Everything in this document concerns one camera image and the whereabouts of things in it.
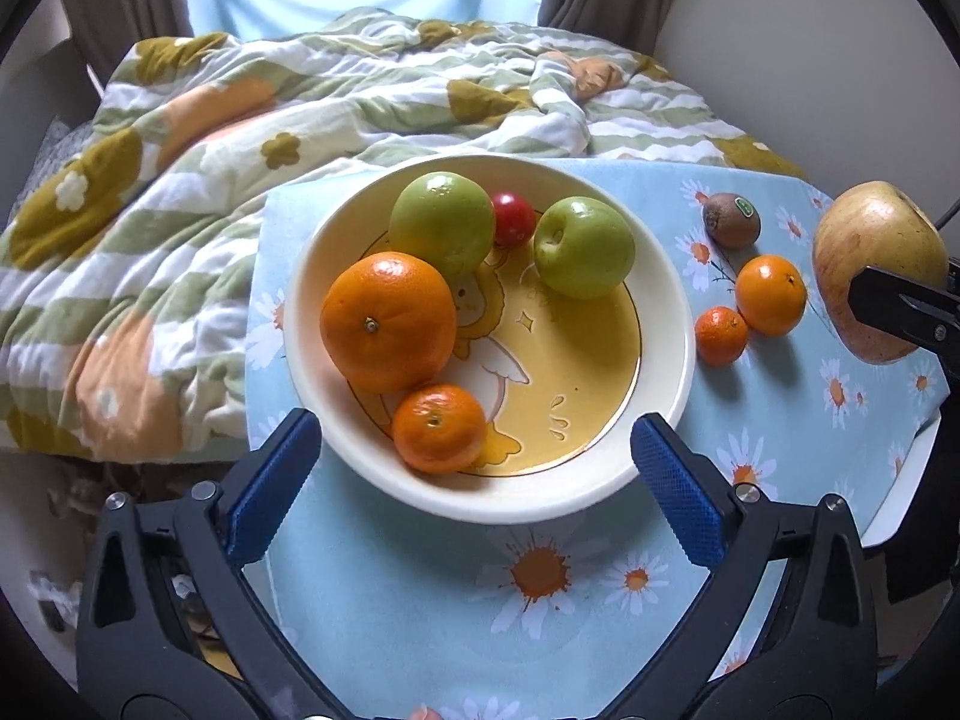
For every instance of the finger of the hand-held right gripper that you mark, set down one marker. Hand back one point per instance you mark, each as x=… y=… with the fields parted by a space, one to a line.
x=900 y=307

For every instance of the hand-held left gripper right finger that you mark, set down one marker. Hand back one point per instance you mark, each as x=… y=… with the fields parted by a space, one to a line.
x=679 y=495

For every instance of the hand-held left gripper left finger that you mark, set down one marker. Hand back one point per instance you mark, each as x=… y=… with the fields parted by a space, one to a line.
x=274 y=487

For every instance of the large yellow-brown apple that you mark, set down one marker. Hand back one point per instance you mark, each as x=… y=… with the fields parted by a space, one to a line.
x=877 y=240

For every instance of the cream bowl with bear print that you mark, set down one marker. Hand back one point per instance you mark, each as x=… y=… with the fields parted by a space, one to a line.
x=585 y=390

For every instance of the small mandarin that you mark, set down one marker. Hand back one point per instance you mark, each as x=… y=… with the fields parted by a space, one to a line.
x=721 y=336
x=439 y=427

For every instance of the large orange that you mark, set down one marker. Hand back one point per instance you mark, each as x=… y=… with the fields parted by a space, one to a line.
x=386 y=322

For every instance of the green apple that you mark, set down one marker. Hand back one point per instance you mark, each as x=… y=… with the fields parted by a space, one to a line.
x=585 y=247

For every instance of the green round fruit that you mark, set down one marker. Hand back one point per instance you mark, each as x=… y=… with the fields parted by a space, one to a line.
x=442 y=221

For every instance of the red cherry tomato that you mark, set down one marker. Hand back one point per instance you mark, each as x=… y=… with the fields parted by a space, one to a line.
x=516 y=221

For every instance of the medium orange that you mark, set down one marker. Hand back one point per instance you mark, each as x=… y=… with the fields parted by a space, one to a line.
x=770 y=295

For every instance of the brown kiwi with green sticker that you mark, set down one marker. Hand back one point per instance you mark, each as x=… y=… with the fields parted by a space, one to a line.
x=731 y=220

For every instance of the light blue daisy tablecloth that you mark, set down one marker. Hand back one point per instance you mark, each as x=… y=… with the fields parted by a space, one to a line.
x=420 y=615

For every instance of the green striped floral blanket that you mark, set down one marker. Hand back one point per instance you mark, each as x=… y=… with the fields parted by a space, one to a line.
x=225 y=165

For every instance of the grey patterned bed sheet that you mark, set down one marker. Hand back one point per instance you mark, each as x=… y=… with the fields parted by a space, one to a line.
x=52 y=157

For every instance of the bed headboard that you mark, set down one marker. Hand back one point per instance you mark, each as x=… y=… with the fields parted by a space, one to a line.
x=60 y=67

